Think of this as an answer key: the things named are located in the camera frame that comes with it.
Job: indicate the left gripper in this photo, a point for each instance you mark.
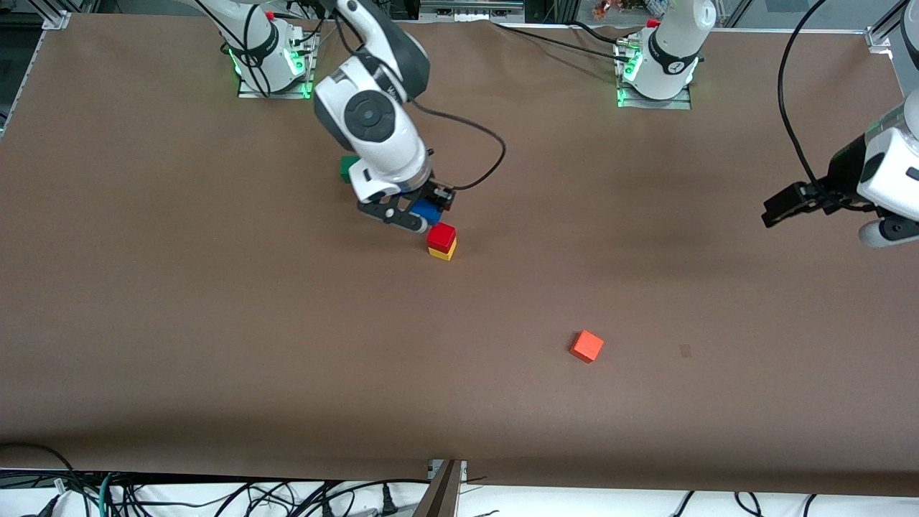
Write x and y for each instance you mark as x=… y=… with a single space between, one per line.
x=841 y=172

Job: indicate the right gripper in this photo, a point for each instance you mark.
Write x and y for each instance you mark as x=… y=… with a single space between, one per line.
x=431 y=192

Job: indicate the blue cube block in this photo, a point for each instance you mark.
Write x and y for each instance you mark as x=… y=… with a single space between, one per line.
x=428 y=212

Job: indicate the red cube block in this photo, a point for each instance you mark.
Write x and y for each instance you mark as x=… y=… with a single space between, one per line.
x=441 y=235

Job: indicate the yellow cube block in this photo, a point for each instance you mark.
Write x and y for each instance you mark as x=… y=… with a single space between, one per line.
x=444 y=252

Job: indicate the green cube block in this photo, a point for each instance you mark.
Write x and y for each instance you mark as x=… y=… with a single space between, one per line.
x=346 y=170

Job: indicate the brown table cover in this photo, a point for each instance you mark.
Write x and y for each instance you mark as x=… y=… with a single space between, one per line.
x=459 y=402

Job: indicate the orange cube block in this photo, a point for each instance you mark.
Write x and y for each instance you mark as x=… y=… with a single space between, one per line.
x=586 y=346

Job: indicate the black power plug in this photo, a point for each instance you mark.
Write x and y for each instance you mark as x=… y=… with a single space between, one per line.
x=388 y=502

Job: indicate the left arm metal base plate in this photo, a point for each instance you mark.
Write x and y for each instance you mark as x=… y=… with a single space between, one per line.
x=675 y=105

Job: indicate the aluminium frame profile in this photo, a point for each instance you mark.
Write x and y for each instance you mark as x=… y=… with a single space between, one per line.
x=879 y=36

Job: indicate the silver rail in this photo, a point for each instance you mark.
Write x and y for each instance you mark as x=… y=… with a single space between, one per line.
x=470 y=8

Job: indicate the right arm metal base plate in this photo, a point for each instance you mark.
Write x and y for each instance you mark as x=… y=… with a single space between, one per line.
x=251 y=93

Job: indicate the metal table edge bracket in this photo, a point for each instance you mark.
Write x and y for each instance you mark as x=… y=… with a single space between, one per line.
x=444 y=492

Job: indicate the aluminium corner bracket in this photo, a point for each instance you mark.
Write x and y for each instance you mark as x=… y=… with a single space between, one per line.
x=56 y=20

